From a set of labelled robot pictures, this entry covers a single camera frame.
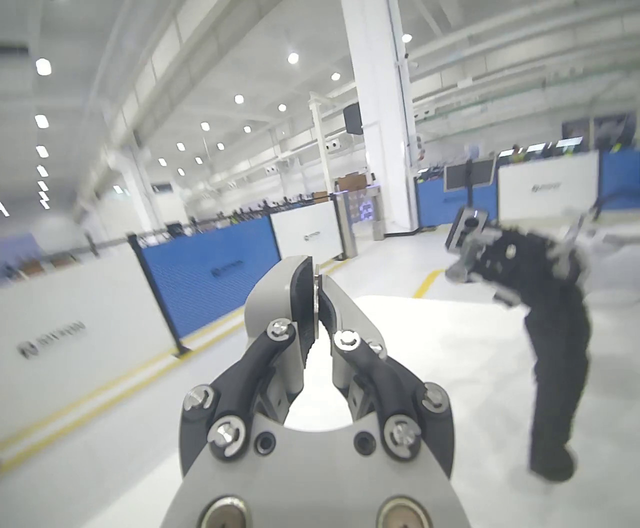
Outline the white partition panel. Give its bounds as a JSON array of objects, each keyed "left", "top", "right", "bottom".
[
  {"left": 0, "top": 244, "right": 182, "bottom": 453},
  {"left": 497, "top": 150, "right": 601, "bottom": 222},
  {"left": 270, "top": 200, "right": 347, "bottom": 262}
]

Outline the monitor on stand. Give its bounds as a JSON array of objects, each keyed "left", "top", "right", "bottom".
[{"left": 444, "top": 155, "right": 497, "bottom": 207}]

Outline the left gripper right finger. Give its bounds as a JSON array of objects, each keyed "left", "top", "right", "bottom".
[{"left": 317, "top": 272, "right": 457, "bottom": 476}]

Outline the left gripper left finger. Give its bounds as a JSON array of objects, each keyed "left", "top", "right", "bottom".
[{"left": 179, "top": 255, "right": 321, "bottom": 476}]

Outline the blue partition panel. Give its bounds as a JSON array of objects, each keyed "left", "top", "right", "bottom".
[
  {"left": 128, "top": 215, "right": 282, "bottom": 358},
  {"left": 416, "top": 175, "right": 501, "bottom": 228},
  {"left": 599, "top": 147, "right": 640, "bottom": 211}
]

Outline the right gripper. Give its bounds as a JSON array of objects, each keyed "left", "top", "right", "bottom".
[{"left": 445, "top": 209, "right": 595, "bottom": 307}]

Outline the silver metal key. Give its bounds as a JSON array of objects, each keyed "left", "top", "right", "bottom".
[{"left": 312, "top": 264, "right": 324, "bottom": 342}]

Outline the grey entrance gate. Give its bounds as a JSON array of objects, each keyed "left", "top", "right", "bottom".
[{"left": 331, "top": 184, "right": 387, "bottom": 260}]

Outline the black wall speaker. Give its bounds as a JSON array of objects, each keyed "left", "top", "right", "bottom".
[{"left": 343, "top": 103, "right": 364, "bottom": 136}]

